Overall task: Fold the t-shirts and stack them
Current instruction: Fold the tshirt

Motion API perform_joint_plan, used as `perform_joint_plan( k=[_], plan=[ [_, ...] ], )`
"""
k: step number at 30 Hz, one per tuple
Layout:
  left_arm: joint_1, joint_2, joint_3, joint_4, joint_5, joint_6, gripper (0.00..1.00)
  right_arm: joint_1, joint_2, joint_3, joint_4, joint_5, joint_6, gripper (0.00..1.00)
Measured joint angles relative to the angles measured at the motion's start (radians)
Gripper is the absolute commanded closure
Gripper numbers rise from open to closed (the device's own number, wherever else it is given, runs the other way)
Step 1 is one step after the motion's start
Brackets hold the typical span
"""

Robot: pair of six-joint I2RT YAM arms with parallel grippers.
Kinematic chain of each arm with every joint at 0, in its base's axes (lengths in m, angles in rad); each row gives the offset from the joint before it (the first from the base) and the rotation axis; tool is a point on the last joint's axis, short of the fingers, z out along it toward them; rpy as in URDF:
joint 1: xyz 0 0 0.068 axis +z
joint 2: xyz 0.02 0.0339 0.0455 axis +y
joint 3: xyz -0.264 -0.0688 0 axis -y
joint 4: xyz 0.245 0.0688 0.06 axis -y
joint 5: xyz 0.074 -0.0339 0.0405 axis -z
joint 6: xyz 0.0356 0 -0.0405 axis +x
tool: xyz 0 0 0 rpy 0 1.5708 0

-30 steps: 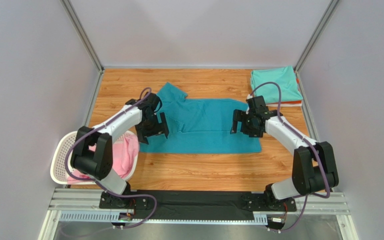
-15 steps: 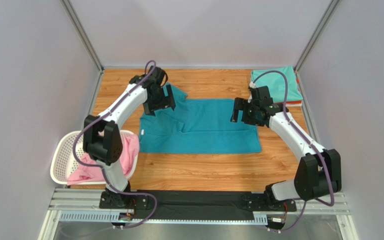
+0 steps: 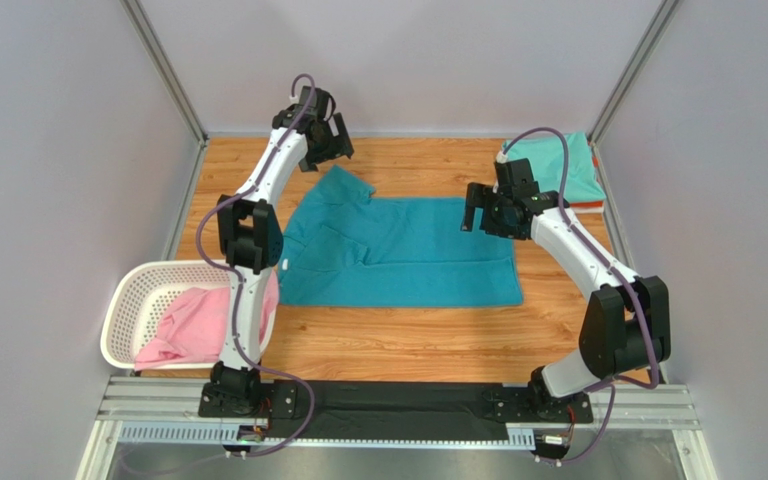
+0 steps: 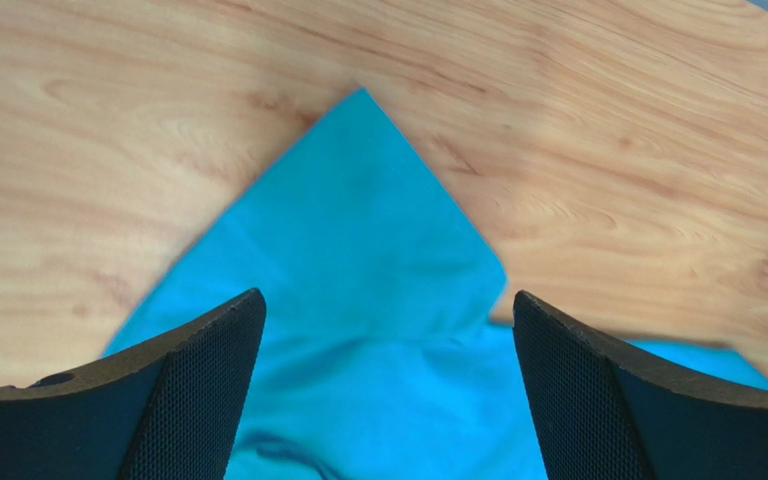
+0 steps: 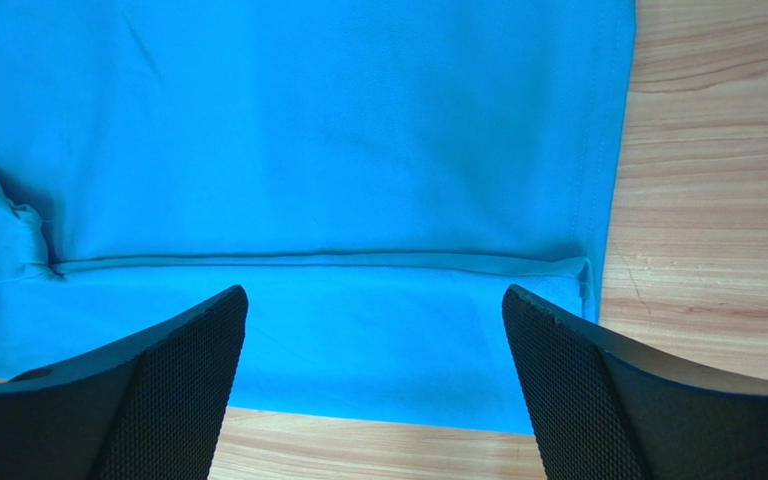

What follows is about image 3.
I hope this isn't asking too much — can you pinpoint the white plastic laundry basket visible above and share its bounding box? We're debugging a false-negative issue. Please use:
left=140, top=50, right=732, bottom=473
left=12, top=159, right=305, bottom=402
left=100, top=258, right=277, bottom=371

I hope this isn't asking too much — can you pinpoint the teal t shirt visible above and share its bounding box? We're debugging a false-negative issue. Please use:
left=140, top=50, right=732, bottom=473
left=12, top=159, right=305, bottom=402
left=278, top=167, right=523, bottom=308

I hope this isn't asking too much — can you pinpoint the right aluminium corner post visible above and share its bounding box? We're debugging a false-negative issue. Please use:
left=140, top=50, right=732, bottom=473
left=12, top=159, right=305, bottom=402
left=588, top=0, right=683, bottom=144

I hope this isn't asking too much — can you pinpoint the folded orange t shirt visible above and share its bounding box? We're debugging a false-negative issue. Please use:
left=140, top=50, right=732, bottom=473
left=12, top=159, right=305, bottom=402
left=564, top=150, right=607, bottom=213

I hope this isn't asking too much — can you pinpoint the pink t shirt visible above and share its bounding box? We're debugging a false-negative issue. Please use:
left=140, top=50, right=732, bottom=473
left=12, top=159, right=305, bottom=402
left=134, top=269, right=281, bottom=371

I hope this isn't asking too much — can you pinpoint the folded mint green t shirt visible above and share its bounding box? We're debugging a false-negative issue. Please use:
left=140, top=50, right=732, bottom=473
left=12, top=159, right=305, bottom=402
left=501, top=132, right=606, bottom=209

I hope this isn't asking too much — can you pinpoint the black cloth strip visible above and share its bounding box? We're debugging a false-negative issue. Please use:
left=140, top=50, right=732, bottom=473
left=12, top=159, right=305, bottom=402
left=300, top=381, right=542, bottom=441

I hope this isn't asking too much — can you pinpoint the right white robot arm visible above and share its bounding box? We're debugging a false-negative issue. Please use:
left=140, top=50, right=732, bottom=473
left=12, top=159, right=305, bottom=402
left=461, top=154, right=671, bottom=417

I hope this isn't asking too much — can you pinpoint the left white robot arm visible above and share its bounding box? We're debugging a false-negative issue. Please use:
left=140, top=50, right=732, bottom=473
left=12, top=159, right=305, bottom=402
left=198, top=85, right=354, bottom=418

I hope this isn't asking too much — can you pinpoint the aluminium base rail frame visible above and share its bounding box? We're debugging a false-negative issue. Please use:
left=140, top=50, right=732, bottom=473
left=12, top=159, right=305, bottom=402
left=95, top=376, right=718, bottom=479

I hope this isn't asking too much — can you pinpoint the left aluminium corner post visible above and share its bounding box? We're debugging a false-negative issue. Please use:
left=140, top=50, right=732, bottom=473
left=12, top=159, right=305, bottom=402
left=120, top=0, right=209, bottom=145

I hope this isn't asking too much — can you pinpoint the aluminium corner post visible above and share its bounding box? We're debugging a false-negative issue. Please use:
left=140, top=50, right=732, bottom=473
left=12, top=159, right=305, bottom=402
left=588, top=0, right=683, bottom=144
left=120, top=0, right=209, bottom=145

